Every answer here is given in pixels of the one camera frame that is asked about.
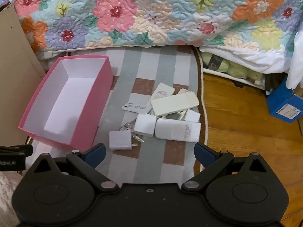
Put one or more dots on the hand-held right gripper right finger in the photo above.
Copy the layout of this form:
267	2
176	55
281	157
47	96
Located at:
202	153

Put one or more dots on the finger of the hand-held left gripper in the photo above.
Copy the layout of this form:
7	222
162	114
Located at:
17	150

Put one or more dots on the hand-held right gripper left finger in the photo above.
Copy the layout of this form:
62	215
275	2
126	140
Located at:
97	153

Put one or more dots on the white power bank red label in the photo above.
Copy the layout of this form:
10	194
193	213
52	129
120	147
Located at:
177	130

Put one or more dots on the silver key bunch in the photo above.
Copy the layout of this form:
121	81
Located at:
127	125
138	138

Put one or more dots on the cream remote with screen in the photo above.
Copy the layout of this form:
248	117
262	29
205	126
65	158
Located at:
175	117

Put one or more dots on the cream power bank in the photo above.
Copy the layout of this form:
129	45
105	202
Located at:
175	104

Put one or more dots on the pink cardboard box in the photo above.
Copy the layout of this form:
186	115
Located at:
64	99

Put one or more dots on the cream slab device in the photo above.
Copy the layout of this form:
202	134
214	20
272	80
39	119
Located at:
185	91

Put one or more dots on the slim white remote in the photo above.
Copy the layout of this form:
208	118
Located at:
163	90

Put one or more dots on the small white plug adapter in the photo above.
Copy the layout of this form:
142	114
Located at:
119	140

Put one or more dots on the fluffy beige mat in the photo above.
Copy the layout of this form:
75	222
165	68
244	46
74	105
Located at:
7	194

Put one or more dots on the small white block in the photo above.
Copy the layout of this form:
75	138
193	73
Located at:
193	115

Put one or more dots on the striped rug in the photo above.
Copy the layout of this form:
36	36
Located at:
151	165

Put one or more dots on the white charger cube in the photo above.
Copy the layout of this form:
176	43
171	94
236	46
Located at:
145	125

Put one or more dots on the white printed card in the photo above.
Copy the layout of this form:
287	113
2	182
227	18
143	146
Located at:
136	107

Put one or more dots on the green plush storage bag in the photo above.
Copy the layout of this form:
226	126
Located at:
227	66

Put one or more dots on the blue cardboard box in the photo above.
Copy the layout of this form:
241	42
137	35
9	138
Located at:
283	101

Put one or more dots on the white bed sheet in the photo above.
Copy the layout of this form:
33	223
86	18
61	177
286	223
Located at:
255	56

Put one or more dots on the floral quilt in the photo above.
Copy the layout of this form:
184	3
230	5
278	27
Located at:
153	11

